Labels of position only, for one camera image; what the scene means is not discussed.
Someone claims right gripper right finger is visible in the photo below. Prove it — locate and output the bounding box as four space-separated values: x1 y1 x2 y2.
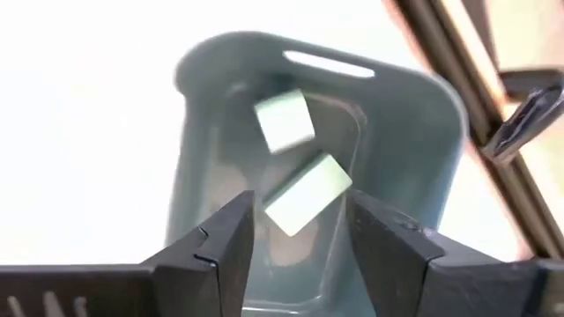
346 188 564 317

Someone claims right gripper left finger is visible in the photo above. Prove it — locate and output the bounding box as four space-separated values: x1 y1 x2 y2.
0 189 256 317

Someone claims long light blue block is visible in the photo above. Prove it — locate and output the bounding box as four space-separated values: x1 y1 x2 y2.
263 151 353 239

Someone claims teal plastic bin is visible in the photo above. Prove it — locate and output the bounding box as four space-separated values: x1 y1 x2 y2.
165 30 469 317

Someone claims square light blue block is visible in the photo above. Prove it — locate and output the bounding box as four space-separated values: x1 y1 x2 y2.
253 87 316 156

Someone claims black aluminium table frame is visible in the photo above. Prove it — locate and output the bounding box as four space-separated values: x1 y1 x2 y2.
381 0 564 261

